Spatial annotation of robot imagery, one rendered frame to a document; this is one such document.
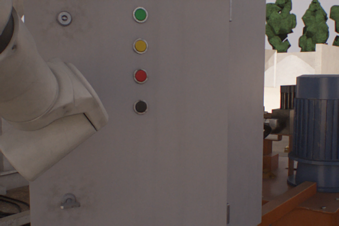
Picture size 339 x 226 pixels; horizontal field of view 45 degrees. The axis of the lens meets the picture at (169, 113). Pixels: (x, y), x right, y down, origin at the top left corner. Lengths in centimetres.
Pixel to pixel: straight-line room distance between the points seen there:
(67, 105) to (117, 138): 38
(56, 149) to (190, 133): 41
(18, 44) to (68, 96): 11
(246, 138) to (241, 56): 19
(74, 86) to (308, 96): 124
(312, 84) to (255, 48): 60
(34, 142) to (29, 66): 15
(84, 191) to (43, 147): 33
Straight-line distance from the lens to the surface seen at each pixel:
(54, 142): 48
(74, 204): 77
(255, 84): 101
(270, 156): 185
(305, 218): 143
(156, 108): 81
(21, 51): 34
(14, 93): 36
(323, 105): 158
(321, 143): 159
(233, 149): 94
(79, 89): 43
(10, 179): 399
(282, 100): 176
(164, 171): 83
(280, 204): 129
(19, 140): 49
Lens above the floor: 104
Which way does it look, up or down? 5 degrees down
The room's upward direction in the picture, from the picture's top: straight up
